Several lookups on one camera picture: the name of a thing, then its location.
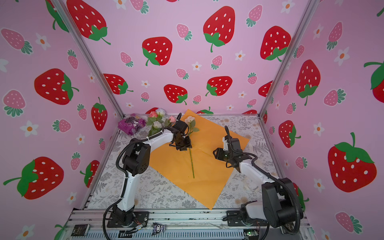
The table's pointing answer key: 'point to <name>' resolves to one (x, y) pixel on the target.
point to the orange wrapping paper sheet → (196, 171)
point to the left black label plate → (79, 230)
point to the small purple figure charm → (157, 228)
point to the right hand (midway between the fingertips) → (215, 151)
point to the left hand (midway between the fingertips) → (192, 146)
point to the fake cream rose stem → (156, 126)
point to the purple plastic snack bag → (131, 124)
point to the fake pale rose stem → (160, 112)
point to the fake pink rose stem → (153, 117)
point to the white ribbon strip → (245, 184)
